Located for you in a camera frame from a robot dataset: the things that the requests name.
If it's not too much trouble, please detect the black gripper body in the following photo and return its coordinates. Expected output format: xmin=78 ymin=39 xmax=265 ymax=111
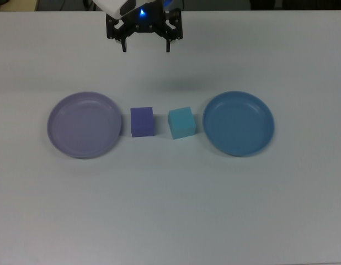
xmin=122 ymin=7 xmax=168 ymax=34

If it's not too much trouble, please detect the cyan foam cube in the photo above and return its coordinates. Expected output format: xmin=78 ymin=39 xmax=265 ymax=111
xmin=167 ymin=106 xmax=196 ymax=140

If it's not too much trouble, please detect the purple foam cube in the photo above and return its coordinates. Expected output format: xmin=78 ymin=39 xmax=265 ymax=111
xmin=130 ymin=107 xmax=156 ymax=138

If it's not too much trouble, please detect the purple round plate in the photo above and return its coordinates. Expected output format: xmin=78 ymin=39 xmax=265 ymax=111
xmin=47 ymin=91 xmax=123 ymax=160

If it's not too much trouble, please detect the blue round plate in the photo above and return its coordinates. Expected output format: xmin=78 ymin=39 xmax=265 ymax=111
xmin=202 ymin=91 xmax=275 ymax=158

